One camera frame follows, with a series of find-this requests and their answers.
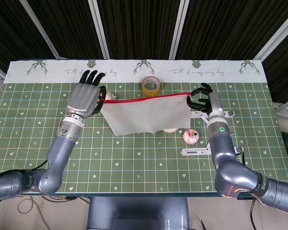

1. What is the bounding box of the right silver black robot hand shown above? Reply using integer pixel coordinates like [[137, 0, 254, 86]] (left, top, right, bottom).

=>
[[186, 82, 226, 119]]

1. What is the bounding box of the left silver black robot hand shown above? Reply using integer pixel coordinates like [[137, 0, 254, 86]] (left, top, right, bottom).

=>
[[66, 69, 108, 119]]

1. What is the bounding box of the clear mesh zipper pouch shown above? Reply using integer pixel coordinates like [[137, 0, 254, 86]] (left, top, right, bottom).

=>
[[101, 92, 193, 138]]

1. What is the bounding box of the white folding laptop stand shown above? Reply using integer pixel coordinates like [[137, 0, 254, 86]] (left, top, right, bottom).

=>
[[181, 109, 244, 157]]

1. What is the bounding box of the pink donut toy with strawberry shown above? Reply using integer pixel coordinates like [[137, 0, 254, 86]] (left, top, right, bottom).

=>
[[182, 128, 200, 145]]

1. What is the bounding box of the yellow packing tape roll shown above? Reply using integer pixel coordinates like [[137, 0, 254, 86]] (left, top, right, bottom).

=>
[[141, 76, 162, 97]]

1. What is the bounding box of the green grid tablecloth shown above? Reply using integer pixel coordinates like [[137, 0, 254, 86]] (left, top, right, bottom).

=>
[[0, 59, 288, 195]]

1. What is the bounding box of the grey robot torso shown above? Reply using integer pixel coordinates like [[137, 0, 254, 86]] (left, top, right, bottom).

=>
[[86, 196, 191, 230]]

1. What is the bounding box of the white aluminium partition post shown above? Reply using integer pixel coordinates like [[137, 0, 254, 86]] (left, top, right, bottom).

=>
[[87, 0, 110, 60], [252, 0, 288, 61], [168, 0, 193, 60], [20, 0, 64, 60]]

